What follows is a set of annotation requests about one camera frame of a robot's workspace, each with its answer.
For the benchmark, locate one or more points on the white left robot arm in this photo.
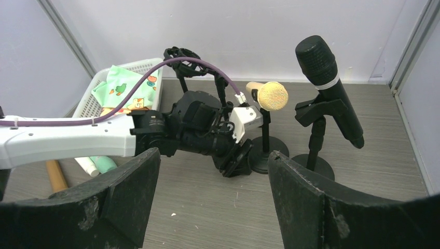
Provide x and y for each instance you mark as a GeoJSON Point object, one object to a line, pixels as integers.
{"type": "Point", "coordinates": [197, 123]}

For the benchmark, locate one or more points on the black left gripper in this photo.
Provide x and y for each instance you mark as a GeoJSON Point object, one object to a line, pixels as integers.
{"type": "Point", "coordinates": [235, 162]}

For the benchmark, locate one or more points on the black microphone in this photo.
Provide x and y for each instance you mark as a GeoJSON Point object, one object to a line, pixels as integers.
{"type": "Point", "coordinates": [318, 64]}

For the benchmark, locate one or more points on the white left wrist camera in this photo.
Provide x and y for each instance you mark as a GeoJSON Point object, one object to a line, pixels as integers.
{"type": "Point", "coordinates": [244, 119]}

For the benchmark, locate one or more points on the black tripod shock-mount stand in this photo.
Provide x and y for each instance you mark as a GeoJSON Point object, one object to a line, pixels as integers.
{"type": "Point", "coordinates": [191, 69]}

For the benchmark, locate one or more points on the white plastic basket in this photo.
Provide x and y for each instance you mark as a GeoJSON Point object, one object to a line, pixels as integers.
{"type": "Point", "coordinates": [89, 106]}

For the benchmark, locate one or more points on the brown microphone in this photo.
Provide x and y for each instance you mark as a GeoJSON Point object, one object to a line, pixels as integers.
{"type": "Point", "coordinates": [56, 176]}

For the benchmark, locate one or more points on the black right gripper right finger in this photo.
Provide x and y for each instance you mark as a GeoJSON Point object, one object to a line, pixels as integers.
{"type": "Point", "coordinates": [316, 212]}

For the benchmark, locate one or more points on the white microphone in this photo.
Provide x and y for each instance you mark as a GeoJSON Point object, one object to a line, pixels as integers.
{"type": "Point", "coordinates": [88, 166]}

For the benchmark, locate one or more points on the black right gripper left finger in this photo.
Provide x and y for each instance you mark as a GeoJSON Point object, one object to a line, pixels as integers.
{"type": "Point", "coordinates": [108, 211]}

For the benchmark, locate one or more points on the green cartoon print cloth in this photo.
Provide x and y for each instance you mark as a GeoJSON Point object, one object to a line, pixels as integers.
{"type": "Point", "coordinates": [117, 85]}

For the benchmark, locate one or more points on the beige microphone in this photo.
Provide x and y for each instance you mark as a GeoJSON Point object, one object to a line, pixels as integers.
{"type": "Point", "coordinates": [271, 96]}

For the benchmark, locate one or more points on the black round-base stand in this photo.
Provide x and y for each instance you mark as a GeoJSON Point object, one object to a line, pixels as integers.
{"type": "Point", "coordinates": [313, 113]}
{"type": "Point", "coordinates": [263, 146]}

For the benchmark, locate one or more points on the mint green microphone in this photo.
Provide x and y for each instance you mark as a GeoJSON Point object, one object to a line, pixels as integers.
{"type": "Point", "coordinates": [103, 163]}

